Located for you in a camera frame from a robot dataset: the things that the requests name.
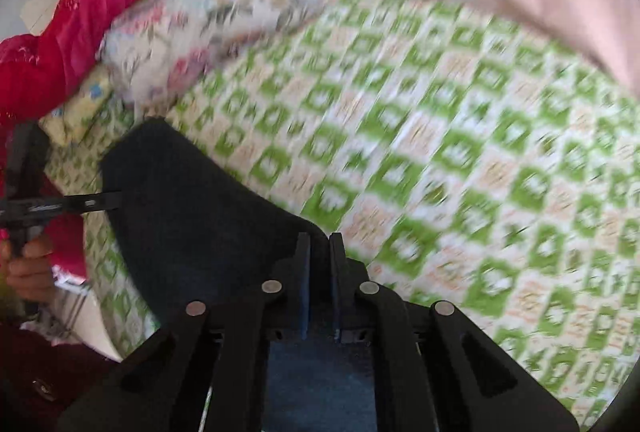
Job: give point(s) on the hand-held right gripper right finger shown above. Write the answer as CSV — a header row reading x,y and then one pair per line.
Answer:
x,y
337,287

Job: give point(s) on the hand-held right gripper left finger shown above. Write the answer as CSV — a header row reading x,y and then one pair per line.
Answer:
x,y
303,284

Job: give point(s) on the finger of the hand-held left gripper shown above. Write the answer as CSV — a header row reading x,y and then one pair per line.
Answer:
x,y
90,203

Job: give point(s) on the dark grey pants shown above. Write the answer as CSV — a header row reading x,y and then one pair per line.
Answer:
x,y
190,222

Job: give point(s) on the person's left hand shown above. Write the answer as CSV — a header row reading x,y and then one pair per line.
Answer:
x,y
30,279

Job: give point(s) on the yellow printed cloth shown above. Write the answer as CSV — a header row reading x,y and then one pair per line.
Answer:
x,y
80,110

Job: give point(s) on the person's dark red garment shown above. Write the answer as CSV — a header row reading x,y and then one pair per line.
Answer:
x,y
40,377

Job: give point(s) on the red floral blanket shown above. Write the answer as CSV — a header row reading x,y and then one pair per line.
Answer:
x,y
75,22

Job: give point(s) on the green checked bed sheet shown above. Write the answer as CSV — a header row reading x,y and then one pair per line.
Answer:
x,y
450,137

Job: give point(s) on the pale floral ruffled cloth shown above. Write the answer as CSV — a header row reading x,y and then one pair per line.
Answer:
x,y
200,22

